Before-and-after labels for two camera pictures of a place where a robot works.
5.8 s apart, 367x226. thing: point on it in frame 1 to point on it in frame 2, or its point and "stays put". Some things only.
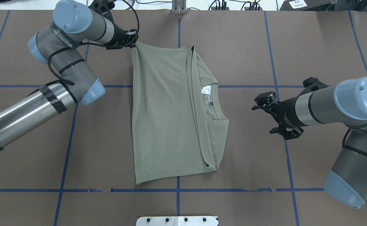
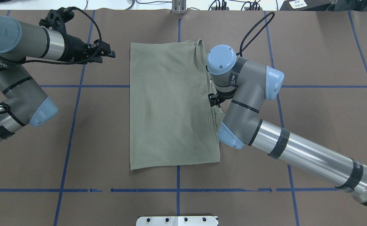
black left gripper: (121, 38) to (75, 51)
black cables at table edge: (248, 6) stays put
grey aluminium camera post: (178, 7) stays put
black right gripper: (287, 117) to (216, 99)
